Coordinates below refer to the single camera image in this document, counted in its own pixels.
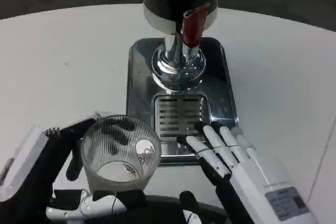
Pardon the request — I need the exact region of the red tap handle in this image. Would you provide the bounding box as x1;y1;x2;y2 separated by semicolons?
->
181;4;211;48

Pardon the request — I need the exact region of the slotted steel tray grid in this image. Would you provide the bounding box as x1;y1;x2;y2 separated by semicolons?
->
151;93;212;141

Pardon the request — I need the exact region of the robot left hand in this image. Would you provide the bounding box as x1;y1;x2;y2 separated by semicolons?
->
0;113;148;224

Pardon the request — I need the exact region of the steel drip tray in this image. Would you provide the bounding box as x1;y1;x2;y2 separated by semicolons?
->
125;37;240;167

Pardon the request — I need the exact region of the clear ribbed glass cup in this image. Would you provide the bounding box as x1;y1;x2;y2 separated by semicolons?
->
79;114;162;192

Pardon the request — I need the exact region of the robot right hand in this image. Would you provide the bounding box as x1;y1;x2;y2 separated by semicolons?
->
179;121;320;224

